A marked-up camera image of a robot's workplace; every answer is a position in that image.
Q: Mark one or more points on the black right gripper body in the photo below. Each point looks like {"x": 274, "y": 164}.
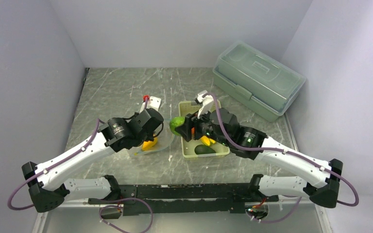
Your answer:
{"x": 203, "y": 127}

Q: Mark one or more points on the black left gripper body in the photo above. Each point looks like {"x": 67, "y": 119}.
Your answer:
{"x": 142, "y": 138}

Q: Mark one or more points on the green lime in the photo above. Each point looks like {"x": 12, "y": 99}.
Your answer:
{"x": 176, "y": 122}

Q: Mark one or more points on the pale green perforated basket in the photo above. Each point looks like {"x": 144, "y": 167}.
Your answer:
{"x": 190, "y": 107}

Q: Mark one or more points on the yellow bell pepper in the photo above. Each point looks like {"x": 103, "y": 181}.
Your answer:
{"x": 149, "y": 145}

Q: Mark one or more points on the clear zip top bag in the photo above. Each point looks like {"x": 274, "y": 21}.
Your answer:
{"x": 164, "y": 140}

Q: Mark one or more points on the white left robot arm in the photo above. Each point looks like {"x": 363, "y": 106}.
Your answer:
{"x": 51, "y": 183}

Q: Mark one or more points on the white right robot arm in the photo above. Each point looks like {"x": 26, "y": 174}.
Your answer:
{"x": 311, "y": 178}

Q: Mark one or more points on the yellow banana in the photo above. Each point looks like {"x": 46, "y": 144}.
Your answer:
{"x": 207, "y": 141}

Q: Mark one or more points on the dark green avocado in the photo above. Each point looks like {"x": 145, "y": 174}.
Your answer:
{"x": 202, "y": 150}

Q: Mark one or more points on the green plastic storage box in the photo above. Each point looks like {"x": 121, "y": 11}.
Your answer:
{"x": 262, "y": 84}

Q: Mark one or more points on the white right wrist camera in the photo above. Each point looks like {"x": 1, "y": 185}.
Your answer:
{"x": 206, "y": 101}

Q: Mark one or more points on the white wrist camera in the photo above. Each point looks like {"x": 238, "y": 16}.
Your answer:
{"x": 206, "y": 101}
{"x": 150, "y": 102}

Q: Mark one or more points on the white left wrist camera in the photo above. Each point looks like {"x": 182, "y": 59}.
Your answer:
{"x": 150, "y": 102}

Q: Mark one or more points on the black mounting rail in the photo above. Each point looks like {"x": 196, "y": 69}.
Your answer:
{"x": 186, "y": 198}

